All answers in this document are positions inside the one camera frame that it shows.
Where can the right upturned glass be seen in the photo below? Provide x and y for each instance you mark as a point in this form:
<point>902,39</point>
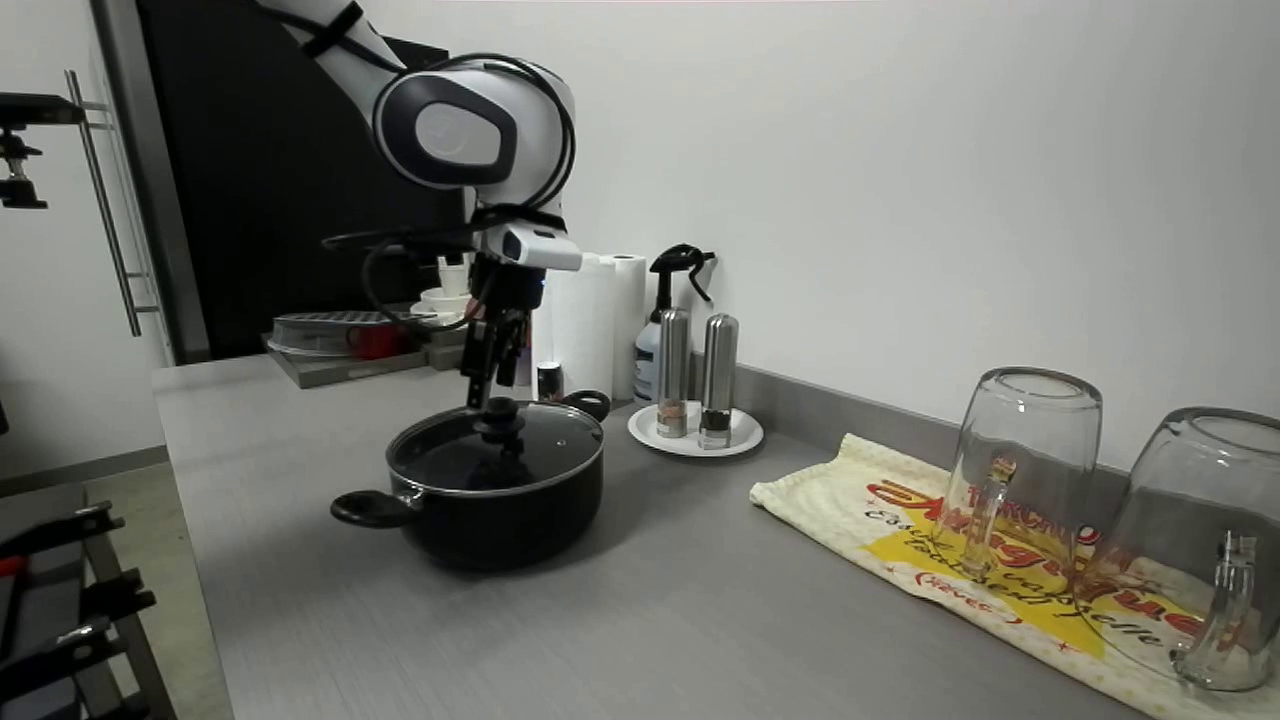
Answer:
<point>1197,479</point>

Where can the small clear glass bottle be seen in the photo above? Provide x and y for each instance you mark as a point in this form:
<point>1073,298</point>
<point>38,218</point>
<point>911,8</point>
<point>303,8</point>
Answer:
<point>1230,651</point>

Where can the glass pot lid black knob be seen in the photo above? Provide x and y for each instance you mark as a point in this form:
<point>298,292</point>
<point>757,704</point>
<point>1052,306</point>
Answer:
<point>503,445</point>

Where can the steel grinder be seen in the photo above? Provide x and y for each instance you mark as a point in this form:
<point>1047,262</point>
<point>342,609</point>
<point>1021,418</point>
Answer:
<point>673,375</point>
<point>718,393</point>

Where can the right steel grinder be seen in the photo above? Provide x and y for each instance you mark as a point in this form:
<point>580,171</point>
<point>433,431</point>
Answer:
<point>718,393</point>

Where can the black cooking pot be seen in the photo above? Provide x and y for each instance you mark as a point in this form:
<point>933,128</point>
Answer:
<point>481,535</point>

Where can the left steel grinder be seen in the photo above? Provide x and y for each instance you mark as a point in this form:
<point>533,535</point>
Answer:
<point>673,375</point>

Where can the grey tray with items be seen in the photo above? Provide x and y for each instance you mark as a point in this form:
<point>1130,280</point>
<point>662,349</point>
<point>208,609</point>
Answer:
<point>330,346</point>

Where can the upturned glass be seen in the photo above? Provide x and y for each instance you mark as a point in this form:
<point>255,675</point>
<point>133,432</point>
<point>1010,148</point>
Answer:
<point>1021,479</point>
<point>1197,479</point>

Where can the white round plate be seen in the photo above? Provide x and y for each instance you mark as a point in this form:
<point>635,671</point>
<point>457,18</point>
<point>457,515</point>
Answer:
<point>696,440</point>

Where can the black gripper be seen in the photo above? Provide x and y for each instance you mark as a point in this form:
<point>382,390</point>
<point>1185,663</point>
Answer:
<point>505,298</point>

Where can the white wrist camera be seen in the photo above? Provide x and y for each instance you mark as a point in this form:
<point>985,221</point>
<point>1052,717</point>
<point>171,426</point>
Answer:
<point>533,247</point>

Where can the left upturned glass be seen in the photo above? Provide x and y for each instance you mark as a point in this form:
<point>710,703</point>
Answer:
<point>1021,479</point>

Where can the white paper towel roll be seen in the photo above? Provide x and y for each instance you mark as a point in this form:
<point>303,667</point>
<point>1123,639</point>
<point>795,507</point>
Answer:
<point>585,327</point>

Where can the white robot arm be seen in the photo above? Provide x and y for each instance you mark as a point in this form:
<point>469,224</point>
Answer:
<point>481,122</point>

